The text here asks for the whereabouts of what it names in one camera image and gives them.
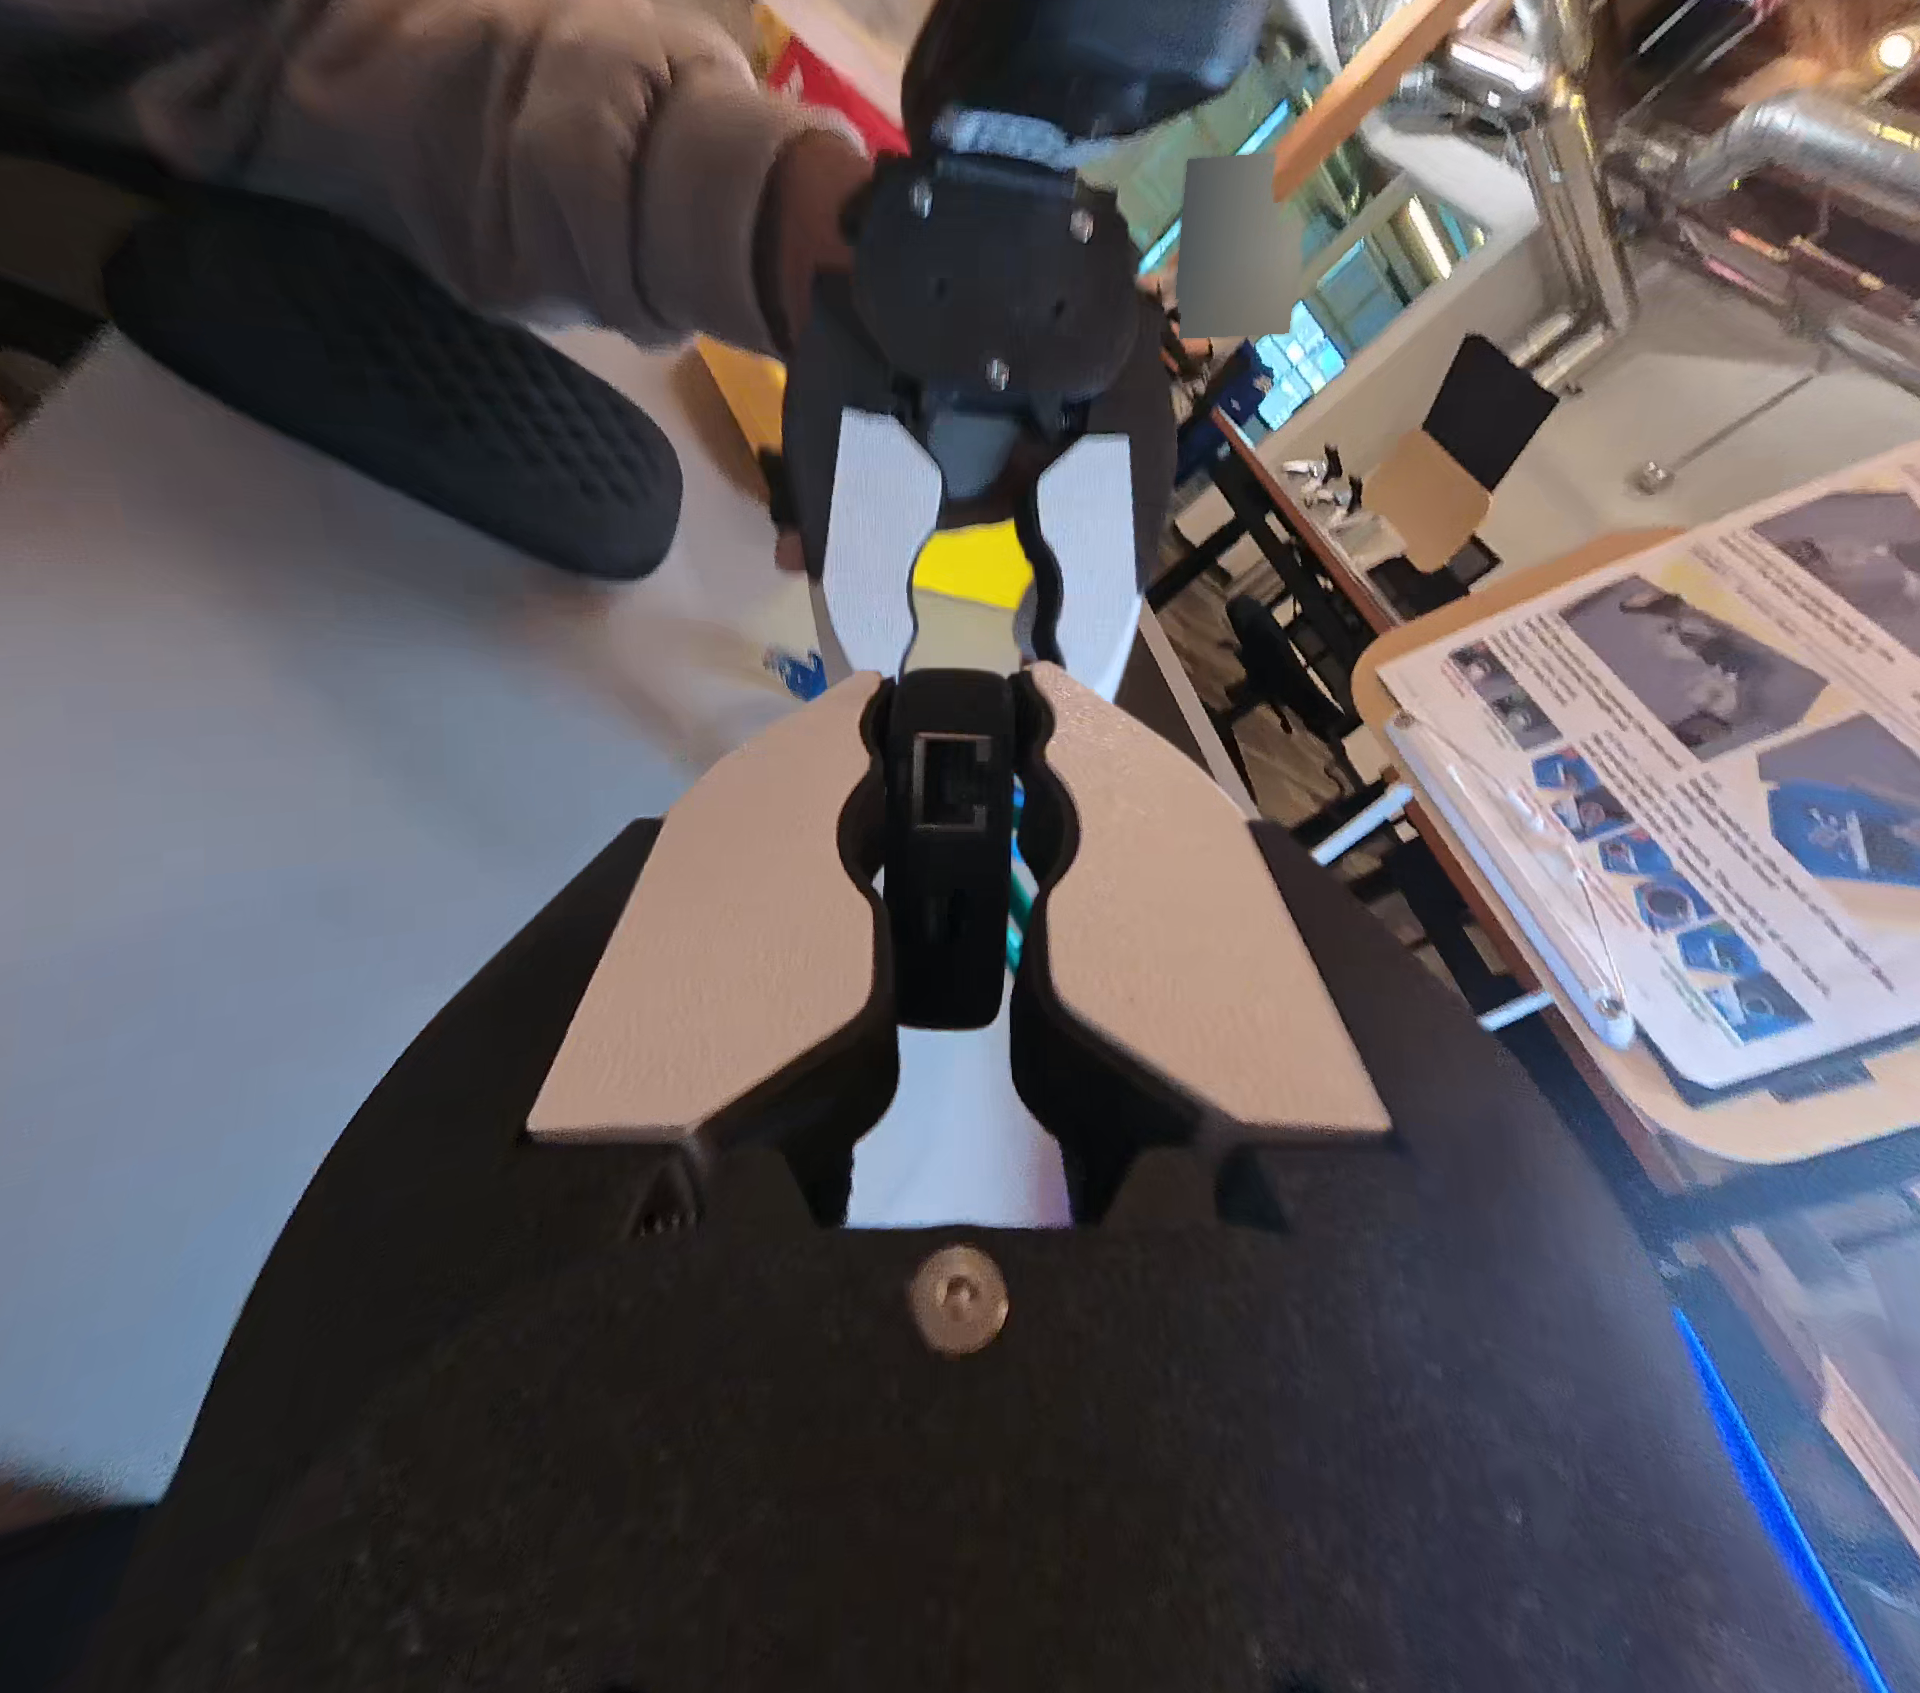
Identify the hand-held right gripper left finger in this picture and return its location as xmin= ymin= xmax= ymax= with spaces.
xmin=523 ymin=671 xmax=901 ymax=1150

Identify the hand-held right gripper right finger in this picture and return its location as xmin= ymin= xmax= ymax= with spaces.
xmin=1010 ymin=662 xmax=1395 ymax=1148

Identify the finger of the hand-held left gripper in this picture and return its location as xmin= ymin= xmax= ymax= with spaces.
xmin=1026 ymin=436 xmax=1156 ymax=710
xmin=817 ymin=402 xmax=947 ymax=679

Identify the green ethernet cable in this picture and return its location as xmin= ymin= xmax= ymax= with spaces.
xmin=1002 ymin=791 xmax=1054 ymax=975

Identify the black ethernet port box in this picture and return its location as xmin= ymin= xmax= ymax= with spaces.
xmin=878 ymin=671 xmax=1034 ymax=1031

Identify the person's left forearm beige sleeve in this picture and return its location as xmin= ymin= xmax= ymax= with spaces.
xmin=0 ymin=0 xmax=832 ymax=358

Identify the person's left hand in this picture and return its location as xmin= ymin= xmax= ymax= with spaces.
xmin=764 ymin=128 xmax=881 ymax=358

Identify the yellow box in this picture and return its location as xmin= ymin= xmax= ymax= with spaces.
xmin=915 ymin=521 xmax=1040 ymax=600

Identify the printed instruction sheet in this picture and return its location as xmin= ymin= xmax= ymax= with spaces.
xmin=1378 ymin=480 xmax=1920 ymax=1096

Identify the silver duct pipe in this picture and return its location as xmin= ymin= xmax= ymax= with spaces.
xmin=1611 ymin=90 xmax=1920 ymax=223

